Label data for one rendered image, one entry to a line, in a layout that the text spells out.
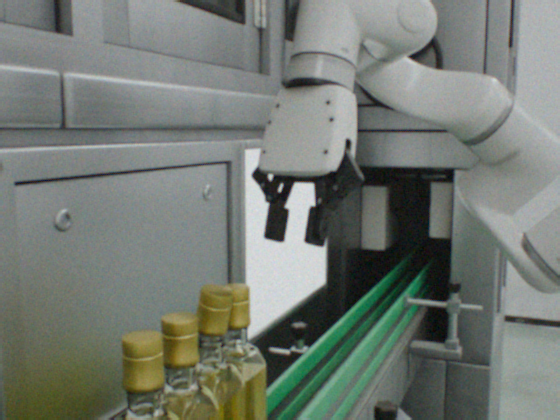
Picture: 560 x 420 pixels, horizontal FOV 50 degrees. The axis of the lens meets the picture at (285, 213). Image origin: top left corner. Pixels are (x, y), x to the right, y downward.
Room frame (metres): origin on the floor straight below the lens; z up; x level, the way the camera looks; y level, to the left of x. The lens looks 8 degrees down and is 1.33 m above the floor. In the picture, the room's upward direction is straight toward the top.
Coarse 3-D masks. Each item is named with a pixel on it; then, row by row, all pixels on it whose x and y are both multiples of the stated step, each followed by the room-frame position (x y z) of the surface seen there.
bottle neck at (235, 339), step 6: (228, 330) 0.64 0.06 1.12; (234, 330) 0.64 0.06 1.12; (240, 330) 0.64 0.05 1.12; (246, 330) 0.65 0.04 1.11; (228, 336) 0.64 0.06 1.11; (234, 336) 0.64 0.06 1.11; (240, 336) 0.64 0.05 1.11; (246, 336) 0.65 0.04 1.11; (228, 342) 0.64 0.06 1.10; (234, 342) 0.64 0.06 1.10; (240, 342) 0.64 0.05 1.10; (246, 342) 0.65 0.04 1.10; (228, 348) 0.64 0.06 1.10; (234, 348) 0.64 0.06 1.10; (240, 348) 0.64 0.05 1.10
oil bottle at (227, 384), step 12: (204, 372) 0.58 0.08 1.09; (216, 372) 0.58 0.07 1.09; (228, 372) 0.59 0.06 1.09; (204, 384) 0.57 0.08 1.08; (216, 384) 0.57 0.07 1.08; (228, 384) 0.58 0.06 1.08; (240, 384) 0.60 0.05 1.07; (216, 396) 0.56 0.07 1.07; (228, 396) 0.57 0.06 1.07; (240, 396) 0.60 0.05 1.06; (228, 408) 0.57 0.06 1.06; (240, 408) 0.60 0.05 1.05
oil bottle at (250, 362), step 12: (252, 348) 0.65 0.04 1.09; (228, 360) 0.63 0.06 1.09; (240, 360) 0.63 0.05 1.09; (252, 360) 0.64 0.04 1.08; (264, 360) 0.66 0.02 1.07; (240, 372) 0.62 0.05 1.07; (252, 372) 0.63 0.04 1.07; (264, 372) 0.66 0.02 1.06; (252, 384) 0.63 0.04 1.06; (264, 384) 0.66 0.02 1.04; (252, 396) 0.63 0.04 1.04; (264, 396) 0.66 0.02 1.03; (252, 408) 0.63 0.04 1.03; (264, 408) 0.66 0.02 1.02
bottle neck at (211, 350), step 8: (200, 336) 0.59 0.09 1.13; (208, 336) 0.58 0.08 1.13; (224, 336) 0.60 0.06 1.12; (200, 344) 0.59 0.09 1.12; (208, 344) 0.58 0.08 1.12; (216, 344) 0.59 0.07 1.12; (224, 344) 0.59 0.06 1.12; (200, 352) 0.59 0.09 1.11; (208, 352) 0.58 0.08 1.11; (216, 352) 0.58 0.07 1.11; (224, 352) 0.60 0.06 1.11; (200, 360) 0.59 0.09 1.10; (208, 360) 0.58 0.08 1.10; (216, 360) 0.58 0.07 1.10; (224, 360) 0.59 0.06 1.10; (208, 368) 0.58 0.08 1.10
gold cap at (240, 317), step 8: (232, 288) 0.64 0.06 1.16; (240, 288) 0.64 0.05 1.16; (248, 288) 0.65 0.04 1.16; (240, 296) 0.64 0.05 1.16; (248, 296) 0.65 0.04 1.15; (232, 304) 0.64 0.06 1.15; (240, 304) 0.64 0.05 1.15; (248, 304) 0.65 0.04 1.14; (232, 312) 0.64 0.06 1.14; (240, 312) 0.64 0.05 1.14; (248, 312) 0.65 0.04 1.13; (232, 320) 0.64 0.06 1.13; (240, 320) 0.64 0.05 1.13; (248, 320) 0.65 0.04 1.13; (232, 328) 0.63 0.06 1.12; (240, 328) 0.64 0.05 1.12
